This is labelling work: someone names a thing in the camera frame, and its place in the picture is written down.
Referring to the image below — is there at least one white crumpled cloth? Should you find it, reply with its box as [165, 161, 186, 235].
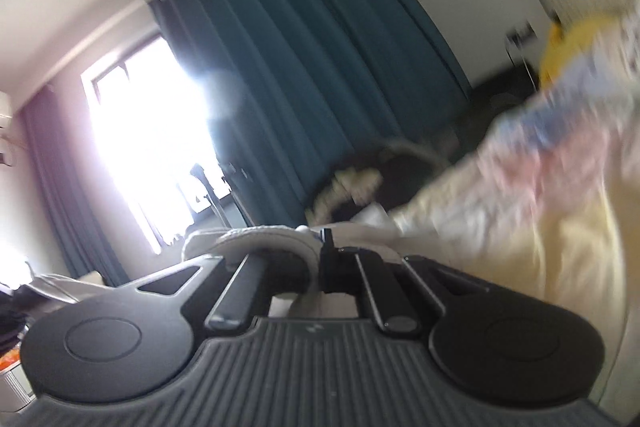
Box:
[29, 271, 117, 305]

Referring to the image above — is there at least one wall socket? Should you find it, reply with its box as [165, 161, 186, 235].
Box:
[505, 22, 536, 44]

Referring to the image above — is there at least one purple curtain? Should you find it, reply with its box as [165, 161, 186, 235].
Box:
[19, 83, 108, 279]

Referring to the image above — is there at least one dark metal stand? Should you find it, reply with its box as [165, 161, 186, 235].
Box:
[188, 161, 237, 229]

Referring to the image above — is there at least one window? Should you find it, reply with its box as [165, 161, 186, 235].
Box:
[80, 33, 236, 256]

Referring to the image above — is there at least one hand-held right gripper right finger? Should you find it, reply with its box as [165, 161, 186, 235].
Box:
[319, 229, 492, 341]

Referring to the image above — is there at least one pastel printed quilt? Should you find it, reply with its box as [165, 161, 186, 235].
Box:
[389, 18, 640, 408]

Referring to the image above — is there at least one teal curtain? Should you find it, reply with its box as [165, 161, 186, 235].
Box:
[149, 0, 472, 287]

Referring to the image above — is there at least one yellow plush toy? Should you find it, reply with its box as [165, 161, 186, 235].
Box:
[539, 11, 626, 94]

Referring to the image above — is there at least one pile of dark clothes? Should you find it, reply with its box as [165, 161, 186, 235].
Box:
[304, 138, 452, 228]

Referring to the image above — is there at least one white knitted garment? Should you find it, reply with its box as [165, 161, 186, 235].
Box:
[181, 223, 362, 320]

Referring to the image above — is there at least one white air conditioner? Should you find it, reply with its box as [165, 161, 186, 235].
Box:
[0, 91, 17, 168]

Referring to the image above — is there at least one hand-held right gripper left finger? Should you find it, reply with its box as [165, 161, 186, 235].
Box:
[119, 252, 282, 339]

